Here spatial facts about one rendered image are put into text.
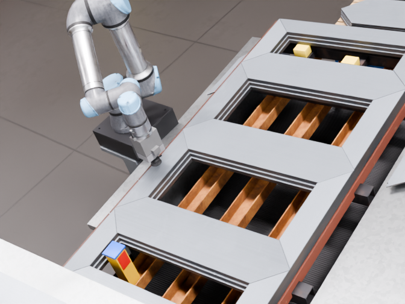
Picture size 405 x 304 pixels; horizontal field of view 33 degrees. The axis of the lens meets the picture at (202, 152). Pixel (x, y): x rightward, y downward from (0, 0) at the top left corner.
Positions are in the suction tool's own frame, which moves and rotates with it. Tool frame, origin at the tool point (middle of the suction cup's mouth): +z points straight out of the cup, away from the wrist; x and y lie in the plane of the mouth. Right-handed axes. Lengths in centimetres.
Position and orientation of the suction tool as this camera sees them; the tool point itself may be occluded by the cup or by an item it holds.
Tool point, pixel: (156, 162)
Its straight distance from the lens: 258.2
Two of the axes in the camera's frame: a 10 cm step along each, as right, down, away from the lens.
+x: -6.8, -3.2, 6.6
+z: 2.8, 7.2, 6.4
